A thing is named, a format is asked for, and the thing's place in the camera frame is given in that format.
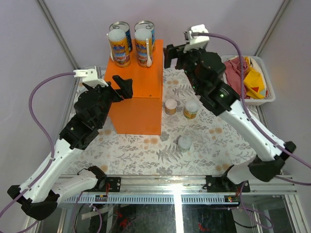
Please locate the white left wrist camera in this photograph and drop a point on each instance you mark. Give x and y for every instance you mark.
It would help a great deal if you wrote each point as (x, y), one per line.
(91, 76)

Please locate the yellow cloth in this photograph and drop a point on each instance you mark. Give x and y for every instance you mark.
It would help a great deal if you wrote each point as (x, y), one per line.
(254, 81)

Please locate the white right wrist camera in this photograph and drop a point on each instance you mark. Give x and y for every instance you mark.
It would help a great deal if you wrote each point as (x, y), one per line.
(195, 41)

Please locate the yellow porridge can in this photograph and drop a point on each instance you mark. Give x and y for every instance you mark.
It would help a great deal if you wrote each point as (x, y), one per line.
(119, 47)

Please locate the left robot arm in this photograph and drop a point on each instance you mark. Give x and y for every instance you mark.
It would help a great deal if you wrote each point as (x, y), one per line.
(40, 195)

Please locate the blue tin can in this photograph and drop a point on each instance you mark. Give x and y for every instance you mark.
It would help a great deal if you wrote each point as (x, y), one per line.
(126, 28)
(145, 24)

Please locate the aluminium mounting rail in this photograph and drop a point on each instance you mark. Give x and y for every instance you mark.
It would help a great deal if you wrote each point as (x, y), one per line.
(196, 184)

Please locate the yellow can with spoon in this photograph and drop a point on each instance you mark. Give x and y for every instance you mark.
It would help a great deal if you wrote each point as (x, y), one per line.
(143, 43)

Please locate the pink cloth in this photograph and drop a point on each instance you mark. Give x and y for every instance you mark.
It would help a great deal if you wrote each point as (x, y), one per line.
(233, 74)

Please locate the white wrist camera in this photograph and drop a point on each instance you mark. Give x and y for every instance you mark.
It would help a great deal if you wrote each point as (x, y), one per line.
(195, 41)
(91, 76)

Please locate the white plastic basket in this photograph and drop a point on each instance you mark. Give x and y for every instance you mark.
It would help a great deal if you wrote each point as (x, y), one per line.
(270, 95)

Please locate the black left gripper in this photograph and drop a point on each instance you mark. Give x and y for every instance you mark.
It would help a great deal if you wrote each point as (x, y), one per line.
(125, 85)

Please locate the orange wooden box shelf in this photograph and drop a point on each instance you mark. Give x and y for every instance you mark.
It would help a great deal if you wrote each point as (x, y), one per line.
(142, 114)

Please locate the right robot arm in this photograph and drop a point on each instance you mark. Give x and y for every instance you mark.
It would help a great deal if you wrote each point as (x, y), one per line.
(224, 102)

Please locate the yellow can white lid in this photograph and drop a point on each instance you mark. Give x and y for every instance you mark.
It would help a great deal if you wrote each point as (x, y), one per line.
(191, 108)

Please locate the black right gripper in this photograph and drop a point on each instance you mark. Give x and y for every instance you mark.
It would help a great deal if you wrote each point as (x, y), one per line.
(171, 52)

